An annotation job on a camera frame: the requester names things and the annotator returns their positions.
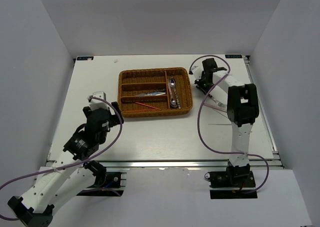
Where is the pink handled fork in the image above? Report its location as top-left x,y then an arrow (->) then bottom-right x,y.
203,103 -> 227,113

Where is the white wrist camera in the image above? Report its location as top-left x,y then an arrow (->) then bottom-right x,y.
189,65 -> 203,81
87,91 -> 109,111

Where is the left blue table label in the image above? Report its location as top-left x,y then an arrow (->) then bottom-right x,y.
76,56 -> 94,61

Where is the right blue table label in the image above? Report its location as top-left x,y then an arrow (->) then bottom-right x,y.
224,54 -> 243,59

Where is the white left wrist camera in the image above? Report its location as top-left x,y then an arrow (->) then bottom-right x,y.
87,91 -> 109,111

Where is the orange chopstick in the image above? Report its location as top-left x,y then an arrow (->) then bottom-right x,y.
135,102 -> 160,110
129,109 -> 151,113

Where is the dark handled knife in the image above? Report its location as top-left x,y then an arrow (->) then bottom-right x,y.
135,91 -> 167,97

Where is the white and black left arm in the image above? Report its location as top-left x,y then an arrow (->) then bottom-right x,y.
7,96 -> 124,227

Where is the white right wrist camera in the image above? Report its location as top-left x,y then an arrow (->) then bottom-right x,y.
189,65 -> 203,81

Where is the pink handled spoon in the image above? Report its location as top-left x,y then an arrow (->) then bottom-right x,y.
167,78 -> 178,108

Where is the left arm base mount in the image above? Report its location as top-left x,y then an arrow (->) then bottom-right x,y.
77,160 -> 127,197

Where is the blue table label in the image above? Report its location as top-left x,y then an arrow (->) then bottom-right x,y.
76,56 -> 94,61
224,54 -> 243,59

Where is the pink handled knife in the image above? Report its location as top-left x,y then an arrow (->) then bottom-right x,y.
208,94 -> 227,111

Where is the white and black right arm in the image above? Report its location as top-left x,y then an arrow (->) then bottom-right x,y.
189,55 -> 260,187

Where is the brown wicker cutlery basket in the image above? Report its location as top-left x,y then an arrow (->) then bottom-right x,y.
118,67 -> 193,118

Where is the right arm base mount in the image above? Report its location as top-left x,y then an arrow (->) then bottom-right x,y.
204,171 -> 258,200

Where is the dark patterned handle spoon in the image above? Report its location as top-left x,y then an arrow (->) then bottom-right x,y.
172,87 -> 181,109

